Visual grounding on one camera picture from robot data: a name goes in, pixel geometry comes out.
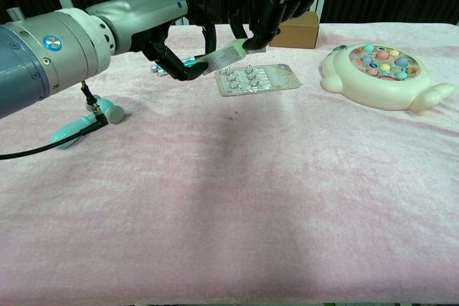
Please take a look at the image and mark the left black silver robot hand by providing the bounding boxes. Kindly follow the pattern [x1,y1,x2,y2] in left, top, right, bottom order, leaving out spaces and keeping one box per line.
[85,0,219,82]

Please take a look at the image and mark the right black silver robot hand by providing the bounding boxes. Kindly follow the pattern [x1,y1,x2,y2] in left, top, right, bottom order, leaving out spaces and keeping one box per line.
[228,0,370,52]

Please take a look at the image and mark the pale green eraser strip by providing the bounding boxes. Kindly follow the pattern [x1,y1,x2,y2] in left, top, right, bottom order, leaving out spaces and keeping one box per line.
[202,39,249,76]

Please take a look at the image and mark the brown cardboard box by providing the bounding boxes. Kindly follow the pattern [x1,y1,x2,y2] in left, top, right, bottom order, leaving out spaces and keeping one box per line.
[268,11,320,49]

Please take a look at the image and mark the teal marker black cap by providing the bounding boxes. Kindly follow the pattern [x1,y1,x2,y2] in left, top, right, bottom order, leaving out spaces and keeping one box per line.
[150,55,197,72]

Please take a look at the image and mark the clear blister pack of clips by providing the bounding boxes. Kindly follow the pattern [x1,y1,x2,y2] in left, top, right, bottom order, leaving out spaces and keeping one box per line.
[214,63,303,98]

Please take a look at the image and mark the cream toy fishing game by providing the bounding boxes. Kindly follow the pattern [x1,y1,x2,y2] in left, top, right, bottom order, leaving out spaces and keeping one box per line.
[318,42,456,115]

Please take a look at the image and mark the teal plastic toy rod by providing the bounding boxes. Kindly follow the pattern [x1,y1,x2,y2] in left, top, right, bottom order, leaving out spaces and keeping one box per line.
[49,93,126,150]

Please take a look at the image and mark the pink plush table cloth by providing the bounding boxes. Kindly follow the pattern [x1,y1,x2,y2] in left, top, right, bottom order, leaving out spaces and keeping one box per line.
[0,22,459,304]

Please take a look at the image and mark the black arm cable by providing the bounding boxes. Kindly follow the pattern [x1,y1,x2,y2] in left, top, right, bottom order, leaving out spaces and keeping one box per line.
[0,80,110,161]

